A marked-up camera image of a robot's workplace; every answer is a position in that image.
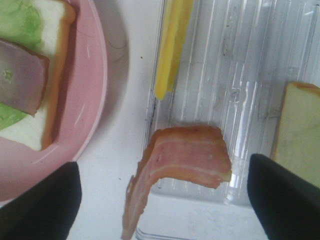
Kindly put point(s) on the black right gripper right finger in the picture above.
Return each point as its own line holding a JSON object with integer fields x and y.
{"x": 287, "y": 207}

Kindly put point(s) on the brown ham slice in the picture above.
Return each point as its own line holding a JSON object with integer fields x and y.
{"x": 23, "y": 77}

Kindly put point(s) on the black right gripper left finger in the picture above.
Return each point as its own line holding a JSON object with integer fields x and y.
{"x": 46, "y": 211}

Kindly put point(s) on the pink round plate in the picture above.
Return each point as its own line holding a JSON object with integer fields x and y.
{"x": 81, "y": 101}

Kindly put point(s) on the bread slice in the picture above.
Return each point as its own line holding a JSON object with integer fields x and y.
{"x": 36, "y": 132}
{"x": 297, "y": 145}

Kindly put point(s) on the green lettuce leaf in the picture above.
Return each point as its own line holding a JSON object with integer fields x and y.
{"x": 21, "y": 23}

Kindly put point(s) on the pink bacon strip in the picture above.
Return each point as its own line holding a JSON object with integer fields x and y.
{"x": 196, "y": 154}

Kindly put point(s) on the yellow cheese slice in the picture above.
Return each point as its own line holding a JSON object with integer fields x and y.
{"x": 174, "y": 31}

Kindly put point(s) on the right clear plastic tray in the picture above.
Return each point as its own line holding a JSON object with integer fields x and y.
{"x": 237, "y": 58}

